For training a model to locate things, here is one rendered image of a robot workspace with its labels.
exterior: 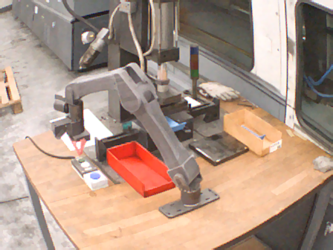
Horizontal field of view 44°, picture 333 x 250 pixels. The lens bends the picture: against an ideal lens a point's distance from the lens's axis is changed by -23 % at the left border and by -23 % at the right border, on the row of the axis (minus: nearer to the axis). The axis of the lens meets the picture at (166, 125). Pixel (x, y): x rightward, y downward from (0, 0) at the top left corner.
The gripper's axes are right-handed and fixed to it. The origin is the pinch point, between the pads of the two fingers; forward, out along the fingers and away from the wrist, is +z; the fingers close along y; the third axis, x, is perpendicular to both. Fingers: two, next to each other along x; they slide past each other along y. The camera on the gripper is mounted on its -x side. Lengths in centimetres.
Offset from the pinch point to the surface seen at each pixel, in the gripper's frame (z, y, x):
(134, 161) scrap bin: 5.8, 6.0, 19.2
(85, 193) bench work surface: 6.2, 15.4, -6.1
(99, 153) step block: 2.9, -0.3, 8.4
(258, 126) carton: 2, 15, 70
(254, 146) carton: 3, 26, 59
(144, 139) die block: 1.4, 1.7, 26.2
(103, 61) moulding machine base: 94, -293, 152
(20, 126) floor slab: 102, -225, 24
